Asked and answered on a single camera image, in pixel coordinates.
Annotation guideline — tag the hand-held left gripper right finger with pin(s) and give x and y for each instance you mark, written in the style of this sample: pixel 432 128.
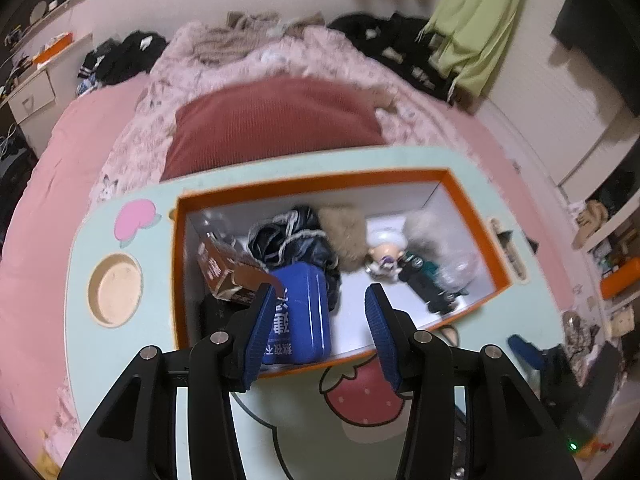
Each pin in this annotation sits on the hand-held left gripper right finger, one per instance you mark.
pixel 382 335

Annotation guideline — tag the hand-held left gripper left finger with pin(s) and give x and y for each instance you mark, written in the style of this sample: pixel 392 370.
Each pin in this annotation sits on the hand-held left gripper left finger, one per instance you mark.
pixel 260 330

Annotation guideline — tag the orange cardboard box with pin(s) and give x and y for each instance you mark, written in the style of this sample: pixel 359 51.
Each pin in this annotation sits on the orange cardboard box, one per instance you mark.
pixel 350 320

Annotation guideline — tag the blue tin box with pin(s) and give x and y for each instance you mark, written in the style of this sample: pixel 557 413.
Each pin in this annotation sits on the blue tin box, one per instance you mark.
pixel 305 310

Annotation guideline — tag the teal toy car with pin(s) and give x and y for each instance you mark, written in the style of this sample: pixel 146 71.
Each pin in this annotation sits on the teal toy car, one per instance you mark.
pixel 425 280

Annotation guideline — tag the mint green desktop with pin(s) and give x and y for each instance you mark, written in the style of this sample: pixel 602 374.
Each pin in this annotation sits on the mint green desktop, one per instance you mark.
pixel 150 350

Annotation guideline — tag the brown paper carton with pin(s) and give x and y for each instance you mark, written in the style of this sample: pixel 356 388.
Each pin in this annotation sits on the brown paper carton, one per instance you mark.
pixel 220 270

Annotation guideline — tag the doll figure with white hat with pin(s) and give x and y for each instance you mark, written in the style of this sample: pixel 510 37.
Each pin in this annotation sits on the doll figure with white hat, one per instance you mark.
pixel 385 252

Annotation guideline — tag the black lace-trimmed cloth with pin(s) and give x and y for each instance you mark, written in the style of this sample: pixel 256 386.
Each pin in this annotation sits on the black lace-trimmed cloth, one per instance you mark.
pixel 285 240

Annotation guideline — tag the clear plastic bag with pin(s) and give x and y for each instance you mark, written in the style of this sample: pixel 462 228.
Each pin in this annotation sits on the clear plastic bag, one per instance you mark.
pixel 460 270

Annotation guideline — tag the beige fluffy earmuff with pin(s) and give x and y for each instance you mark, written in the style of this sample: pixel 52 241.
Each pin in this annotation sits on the beige fluffy earmuff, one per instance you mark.
pixel 345 237

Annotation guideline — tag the grey-white fluffy earmuff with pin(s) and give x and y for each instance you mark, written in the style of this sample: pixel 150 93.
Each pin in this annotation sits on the grey-white fluffy earmuff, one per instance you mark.
pixel 430 230

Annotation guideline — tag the blue slipper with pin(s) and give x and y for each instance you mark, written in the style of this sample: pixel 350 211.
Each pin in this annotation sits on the blue slipper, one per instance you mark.
pixel 525 350

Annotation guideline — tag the black bag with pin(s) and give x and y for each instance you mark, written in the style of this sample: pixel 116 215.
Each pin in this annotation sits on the black bag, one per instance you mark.
pixel 575 395

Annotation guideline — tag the red pillow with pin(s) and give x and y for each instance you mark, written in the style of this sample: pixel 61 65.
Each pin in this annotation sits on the red pillow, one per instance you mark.
pixel 275 120

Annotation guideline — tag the beige plush toy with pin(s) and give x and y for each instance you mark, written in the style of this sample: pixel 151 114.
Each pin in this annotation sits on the beige plush toy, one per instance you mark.
pixel 590 220

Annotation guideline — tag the orange storage bin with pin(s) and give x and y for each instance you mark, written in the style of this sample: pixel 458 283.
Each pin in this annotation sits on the orange storage bin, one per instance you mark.
pixel 622 280

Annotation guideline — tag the pink bed sheet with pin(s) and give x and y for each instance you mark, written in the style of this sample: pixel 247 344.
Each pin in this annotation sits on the pink bed sheet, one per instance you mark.
pixel 65 170

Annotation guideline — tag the beige knit sweater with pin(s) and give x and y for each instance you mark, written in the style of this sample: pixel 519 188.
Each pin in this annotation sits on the beige knit sweater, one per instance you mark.
pixel 225 42

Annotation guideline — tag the large black clothes pile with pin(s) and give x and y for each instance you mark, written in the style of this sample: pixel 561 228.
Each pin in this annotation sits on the large black clothes pile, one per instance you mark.
pixel 380 35

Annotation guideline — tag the black striped clothes pile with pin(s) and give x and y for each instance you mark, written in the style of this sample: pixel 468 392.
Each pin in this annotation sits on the black striped clothes pile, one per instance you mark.
pixel 125 57

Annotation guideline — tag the green hanging garment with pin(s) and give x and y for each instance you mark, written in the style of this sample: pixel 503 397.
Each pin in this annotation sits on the green hanging garment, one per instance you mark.
pixel 475 25

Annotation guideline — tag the white drawer cabinet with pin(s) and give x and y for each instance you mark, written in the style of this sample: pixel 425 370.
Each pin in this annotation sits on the white drawer cabinet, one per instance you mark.
pixel 32 97

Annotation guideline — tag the orange box on cabinet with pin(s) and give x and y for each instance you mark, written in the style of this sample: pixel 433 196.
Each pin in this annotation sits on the orange box on cabinet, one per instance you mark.
pixel 50 50

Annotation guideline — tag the black hanging garment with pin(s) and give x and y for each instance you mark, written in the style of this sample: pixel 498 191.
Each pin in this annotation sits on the black hanging garment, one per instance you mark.
pixel 595 20

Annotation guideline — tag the small round mirror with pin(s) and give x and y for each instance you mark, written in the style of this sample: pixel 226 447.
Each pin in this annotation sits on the small round mirror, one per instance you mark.
pixel 39 11

